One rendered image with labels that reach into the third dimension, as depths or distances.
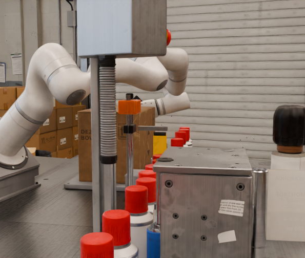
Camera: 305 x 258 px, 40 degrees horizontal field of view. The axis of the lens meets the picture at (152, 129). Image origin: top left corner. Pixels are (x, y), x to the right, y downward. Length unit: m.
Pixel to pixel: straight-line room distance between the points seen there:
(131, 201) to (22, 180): 1.01
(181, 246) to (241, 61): 4.84
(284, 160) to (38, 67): 0.83
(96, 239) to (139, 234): 0.18
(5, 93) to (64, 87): 3.52
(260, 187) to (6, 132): 0.94
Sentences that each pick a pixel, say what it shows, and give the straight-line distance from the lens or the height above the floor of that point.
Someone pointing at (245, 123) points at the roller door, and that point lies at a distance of 5.28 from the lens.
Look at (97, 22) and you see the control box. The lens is 0.84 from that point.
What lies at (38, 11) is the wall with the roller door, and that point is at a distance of 6.57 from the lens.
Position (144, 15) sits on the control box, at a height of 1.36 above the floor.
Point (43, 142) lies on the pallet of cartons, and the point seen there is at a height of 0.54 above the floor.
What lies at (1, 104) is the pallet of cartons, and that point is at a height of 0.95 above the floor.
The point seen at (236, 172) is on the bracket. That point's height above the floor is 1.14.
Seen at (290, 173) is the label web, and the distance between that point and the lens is 0.86.
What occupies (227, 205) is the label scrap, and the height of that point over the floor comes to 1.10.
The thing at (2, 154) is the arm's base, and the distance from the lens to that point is 1.54.
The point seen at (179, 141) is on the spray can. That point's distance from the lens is 1.07.
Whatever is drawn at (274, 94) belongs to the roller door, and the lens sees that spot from 5.24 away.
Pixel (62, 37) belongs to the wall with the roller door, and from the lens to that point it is 6.36.
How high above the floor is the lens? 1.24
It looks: 7 degrees down
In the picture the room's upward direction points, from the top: straight up
